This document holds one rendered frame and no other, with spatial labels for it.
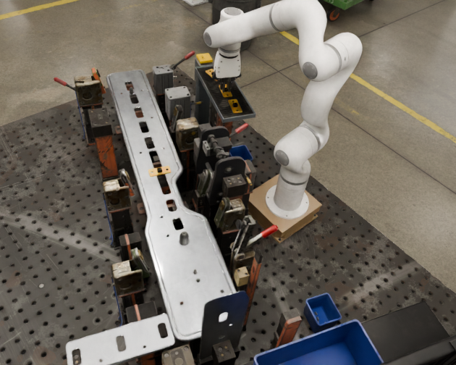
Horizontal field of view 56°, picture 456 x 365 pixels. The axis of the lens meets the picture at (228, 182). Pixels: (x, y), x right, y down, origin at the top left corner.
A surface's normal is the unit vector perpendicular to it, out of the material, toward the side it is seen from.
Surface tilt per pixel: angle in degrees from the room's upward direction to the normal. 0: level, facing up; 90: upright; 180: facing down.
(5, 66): 0
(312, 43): 49
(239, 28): 66
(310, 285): 0
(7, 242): 0
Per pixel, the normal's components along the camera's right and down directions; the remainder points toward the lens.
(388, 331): 0.07, -0.67
